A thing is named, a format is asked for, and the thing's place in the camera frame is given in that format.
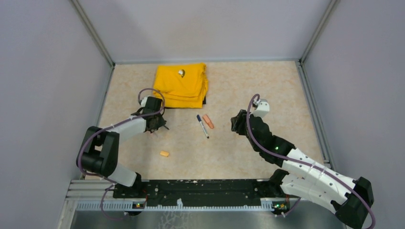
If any orange highlighter pen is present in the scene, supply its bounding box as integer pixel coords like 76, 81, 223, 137
202, 114, 214, 129

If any white marker pen black tip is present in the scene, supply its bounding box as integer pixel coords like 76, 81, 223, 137
200, 121, 210, 139

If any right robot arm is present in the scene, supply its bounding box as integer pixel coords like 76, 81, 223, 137
231, 110, 375, 229

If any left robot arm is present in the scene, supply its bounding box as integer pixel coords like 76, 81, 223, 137
76, 96, 166, 198

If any yellow folded shirt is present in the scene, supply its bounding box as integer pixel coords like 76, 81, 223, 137
153, 63, 209, 109

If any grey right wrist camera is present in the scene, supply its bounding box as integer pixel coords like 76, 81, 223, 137
252, 99, 270, 118

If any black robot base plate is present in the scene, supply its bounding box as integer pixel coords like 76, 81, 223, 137
113, 169, 296, 215

